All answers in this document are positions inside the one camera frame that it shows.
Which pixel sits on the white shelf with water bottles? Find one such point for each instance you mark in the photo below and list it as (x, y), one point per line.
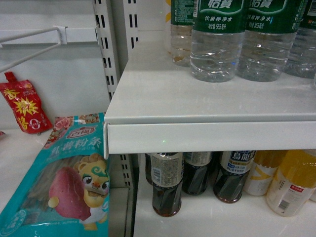
(160, 107)

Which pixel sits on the dark tea bottle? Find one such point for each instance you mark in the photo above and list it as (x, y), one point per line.
(167, 176)
(196, 172)

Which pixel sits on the white wire display hook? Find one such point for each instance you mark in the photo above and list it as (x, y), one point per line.
(55, 36)

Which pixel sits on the dark tea bottle middle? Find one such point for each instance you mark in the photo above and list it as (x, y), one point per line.
(196, 172)

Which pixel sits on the water bottle green label centre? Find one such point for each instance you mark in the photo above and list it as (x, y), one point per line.
(217, 36)

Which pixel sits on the yellow white bottle barcode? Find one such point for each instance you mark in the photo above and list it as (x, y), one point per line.
(293, 183)

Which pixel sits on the white slotted shelf upright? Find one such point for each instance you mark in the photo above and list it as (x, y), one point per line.
(121, 168)

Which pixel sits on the water bottle green label right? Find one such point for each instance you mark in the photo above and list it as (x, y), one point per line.
(271, 28)

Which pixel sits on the red sauce pouch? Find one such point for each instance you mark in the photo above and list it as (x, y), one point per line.
(26, 104)

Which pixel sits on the yellow white bottle behind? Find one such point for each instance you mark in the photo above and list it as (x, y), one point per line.
(266, 163)

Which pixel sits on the water bottle back left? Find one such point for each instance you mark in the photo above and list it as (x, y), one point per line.
(181, 31)

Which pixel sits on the teal sweet potato noodle bag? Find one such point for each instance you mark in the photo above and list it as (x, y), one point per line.
(65, 193)

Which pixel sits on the suntory oolong tea bottle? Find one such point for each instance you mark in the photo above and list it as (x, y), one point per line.
(231, 174)

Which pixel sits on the dark tea bottle front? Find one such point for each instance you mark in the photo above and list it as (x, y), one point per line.
(167, 176)

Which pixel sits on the water bottle green label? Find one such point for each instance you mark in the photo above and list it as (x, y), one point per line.
(271, 28)
(217, 36)

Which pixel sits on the water bottle far right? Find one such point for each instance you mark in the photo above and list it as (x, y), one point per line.
(302, 59)

